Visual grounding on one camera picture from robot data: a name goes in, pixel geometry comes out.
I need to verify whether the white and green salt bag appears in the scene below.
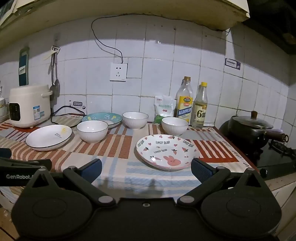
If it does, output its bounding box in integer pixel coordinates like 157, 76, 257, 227
154, 95, 176, 124

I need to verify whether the black cooking pot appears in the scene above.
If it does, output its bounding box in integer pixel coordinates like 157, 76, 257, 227
228, 116, 289, 149

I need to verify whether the white wall socket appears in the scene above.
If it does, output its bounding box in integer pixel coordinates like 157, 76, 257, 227
110, 62, 128, 82

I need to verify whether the clear bottle with yellow label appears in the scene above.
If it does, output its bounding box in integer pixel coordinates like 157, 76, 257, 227
174, 76, 193, 126

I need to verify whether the glass pot lid wooden knob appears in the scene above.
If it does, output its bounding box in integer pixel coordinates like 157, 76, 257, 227
232, 111, 274, 130

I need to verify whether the white plastic rice spoon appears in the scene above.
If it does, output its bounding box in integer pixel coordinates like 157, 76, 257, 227
45, 46, 60, 60

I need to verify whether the white plate with yellow sun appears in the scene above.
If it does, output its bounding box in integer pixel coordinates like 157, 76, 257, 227
25, 125, 73, 151

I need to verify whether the dark range hood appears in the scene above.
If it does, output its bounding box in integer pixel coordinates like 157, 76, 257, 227
242, 0, 296, 54

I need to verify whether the pink rabbit print plate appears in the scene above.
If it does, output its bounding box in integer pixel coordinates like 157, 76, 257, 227
136, 134, 200, 171

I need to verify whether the black rice cooker cord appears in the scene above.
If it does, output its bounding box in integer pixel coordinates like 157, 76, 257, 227
50, 105, 86, 128

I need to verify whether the black gas stove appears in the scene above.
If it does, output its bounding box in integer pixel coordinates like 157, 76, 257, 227
218, 120, 296, 179

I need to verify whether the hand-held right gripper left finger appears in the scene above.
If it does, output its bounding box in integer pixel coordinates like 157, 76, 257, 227
25, 159, 116, 207

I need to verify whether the blue bordered wall sticker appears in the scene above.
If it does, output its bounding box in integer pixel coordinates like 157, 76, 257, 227
225, 58, 241, 70

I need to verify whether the white ribbed bowl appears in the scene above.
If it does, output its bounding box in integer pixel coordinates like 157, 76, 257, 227
122, 112, 149, 129
161, 117, 189, 136

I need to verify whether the clear bottle with pale label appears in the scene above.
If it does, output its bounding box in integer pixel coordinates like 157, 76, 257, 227
192, 82, 208, 130

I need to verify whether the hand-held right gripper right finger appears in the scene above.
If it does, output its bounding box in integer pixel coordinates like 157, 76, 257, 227
176, 158, 270, 207

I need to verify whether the blue hanging board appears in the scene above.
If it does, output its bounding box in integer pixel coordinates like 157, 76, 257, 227
19, 46, 30, 86

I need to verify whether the white container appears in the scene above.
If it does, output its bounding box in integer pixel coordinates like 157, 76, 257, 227
0, 81, 10, 123

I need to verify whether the hanging metal spatula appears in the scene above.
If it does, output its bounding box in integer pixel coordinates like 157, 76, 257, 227
49, 53, 61, 99

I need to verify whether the striped patchwork tablecloth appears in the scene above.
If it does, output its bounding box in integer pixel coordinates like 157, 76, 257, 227
0, 113, 258, 210

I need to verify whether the blue patterned plate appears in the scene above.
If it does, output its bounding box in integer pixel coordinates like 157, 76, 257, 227
81, 112, 123, 129

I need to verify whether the smooth white bowl black rim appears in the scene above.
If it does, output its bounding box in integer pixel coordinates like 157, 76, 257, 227
76, 120, 109, 143

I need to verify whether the white rice cooker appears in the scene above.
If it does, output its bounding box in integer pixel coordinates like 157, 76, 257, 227
9, 84, 53, 128

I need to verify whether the cream overhead cabinet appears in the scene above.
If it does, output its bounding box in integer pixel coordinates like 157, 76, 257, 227
0, 0, 251, 50

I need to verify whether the thin black wall cable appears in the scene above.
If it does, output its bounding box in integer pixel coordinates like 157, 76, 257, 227
91, 15, 124, 64

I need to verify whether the dark panel wall sticker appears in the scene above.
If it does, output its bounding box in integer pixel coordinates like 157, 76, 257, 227
69, 100, 86, 110

